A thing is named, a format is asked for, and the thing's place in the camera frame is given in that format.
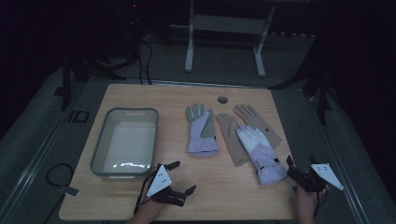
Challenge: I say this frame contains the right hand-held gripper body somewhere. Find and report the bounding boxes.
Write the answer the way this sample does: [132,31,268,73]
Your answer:
[291,162,346,193]

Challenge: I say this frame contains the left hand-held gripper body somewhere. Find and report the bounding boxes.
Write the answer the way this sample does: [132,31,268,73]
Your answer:
[141,163,188,208]

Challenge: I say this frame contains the beige knit glove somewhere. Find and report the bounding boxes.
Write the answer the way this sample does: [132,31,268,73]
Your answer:
[233,104,283,149]
[215,112,250,168]

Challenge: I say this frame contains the person's right hand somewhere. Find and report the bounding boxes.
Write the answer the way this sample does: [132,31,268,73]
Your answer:
[294,183,330,219]

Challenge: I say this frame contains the person's left hand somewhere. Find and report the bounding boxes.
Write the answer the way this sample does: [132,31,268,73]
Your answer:
[139,196,170,218]

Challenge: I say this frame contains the purple and white ski glove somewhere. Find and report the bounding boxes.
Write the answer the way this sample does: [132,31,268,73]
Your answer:
[234,124,289,187]

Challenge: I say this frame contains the purple and grey ski glove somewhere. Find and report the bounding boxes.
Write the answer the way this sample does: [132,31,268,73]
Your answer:
[185,103,220,158]

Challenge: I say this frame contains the grey plastic basin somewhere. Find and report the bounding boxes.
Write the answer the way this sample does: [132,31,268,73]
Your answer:
[90,106,161,180]

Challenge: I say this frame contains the black tripod stand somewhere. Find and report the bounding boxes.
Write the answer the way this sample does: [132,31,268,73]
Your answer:
[269,35,334,126]
[54,40,139,112]

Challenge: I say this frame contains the grey floor tag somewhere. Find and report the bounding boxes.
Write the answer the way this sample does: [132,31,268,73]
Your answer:
[58,185,81,198]

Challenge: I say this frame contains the white metal stand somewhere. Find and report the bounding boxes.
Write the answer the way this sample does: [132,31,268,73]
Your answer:
[169,0,277,78]

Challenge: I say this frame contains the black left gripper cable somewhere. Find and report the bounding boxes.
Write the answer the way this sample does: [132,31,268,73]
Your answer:
[133,172,157,217]

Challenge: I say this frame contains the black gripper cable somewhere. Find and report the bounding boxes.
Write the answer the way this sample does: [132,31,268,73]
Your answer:
[133,172,157,217]
[313,188,329,218]

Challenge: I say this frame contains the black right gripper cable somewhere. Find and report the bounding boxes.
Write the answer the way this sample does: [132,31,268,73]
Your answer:
[313,188,329,218]

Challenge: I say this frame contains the black floor bracket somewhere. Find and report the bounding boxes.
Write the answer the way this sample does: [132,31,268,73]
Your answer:
[66,109,91,124]

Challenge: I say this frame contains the black floor cable loop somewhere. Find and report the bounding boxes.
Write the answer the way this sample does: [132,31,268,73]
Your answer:
[45,162,76,189]

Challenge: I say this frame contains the black hanging cables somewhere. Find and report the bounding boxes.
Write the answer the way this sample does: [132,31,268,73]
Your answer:
[129,0,154,86]

